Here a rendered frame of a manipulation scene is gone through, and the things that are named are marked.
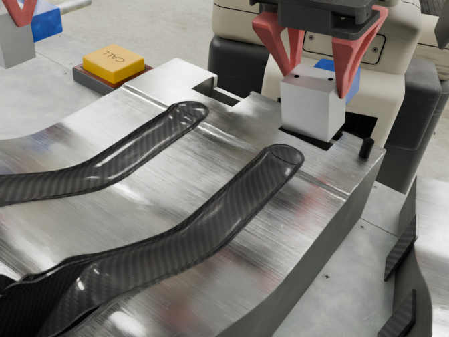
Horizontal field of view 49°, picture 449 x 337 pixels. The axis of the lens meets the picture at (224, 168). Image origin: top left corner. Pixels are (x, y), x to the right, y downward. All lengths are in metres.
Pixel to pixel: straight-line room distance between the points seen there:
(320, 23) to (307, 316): 0.24
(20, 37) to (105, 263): 0.29
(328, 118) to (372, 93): 0.36
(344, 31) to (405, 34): 0.42
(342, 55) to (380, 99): 0.41
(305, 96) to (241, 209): 0.12
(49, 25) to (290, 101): 0.26
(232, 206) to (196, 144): 0.08
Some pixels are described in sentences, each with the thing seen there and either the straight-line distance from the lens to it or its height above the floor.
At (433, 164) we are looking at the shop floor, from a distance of 2.19.
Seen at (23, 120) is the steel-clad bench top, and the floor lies 0.80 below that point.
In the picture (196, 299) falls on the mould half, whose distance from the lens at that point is 0.31.
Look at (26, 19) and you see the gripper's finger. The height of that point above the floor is 0.95.
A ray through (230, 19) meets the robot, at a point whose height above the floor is 0.74.
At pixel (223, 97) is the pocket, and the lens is 0.56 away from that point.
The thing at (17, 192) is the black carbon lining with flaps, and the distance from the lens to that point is 0.38.
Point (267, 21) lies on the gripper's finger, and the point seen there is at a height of 0.99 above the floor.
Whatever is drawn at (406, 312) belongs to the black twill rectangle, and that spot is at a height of 0.86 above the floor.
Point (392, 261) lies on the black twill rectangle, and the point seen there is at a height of 0.82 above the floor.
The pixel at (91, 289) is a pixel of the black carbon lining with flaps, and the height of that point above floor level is 0.92.
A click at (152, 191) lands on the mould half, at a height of 0.88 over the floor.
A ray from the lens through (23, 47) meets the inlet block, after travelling 0.54.
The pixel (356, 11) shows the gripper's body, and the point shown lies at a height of 1.03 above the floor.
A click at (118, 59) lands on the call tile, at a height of 0.84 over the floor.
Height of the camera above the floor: 1.16
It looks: 39 degrees down
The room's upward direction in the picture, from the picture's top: 8 degrees clockwise
